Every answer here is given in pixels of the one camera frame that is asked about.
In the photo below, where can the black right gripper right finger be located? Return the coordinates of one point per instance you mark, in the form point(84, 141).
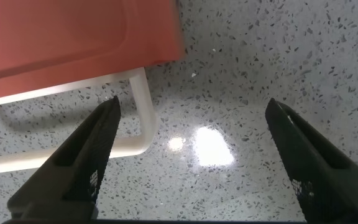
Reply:
point(325, 186)

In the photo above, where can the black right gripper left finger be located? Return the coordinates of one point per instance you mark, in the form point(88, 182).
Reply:
point(73, 183)

